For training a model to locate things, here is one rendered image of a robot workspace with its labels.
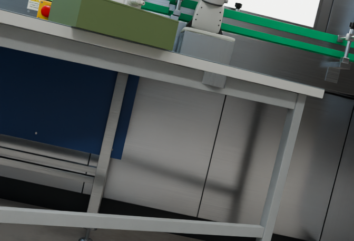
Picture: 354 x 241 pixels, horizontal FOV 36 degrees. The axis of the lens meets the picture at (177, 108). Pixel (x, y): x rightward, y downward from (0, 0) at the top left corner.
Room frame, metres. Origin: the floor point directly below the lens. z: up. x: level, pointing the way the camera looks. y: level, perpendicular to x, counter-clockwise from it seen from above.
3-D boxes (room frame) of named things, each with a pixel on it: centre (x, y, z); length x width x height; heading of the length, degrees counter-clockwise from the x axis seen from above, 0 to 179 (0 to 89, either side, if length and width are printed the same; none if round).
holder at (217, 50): (1.91, -0.04, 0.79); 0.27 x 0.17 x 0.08; 5
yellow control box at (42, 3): (1.87, 0.50, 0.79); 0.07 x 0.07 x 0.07; 5
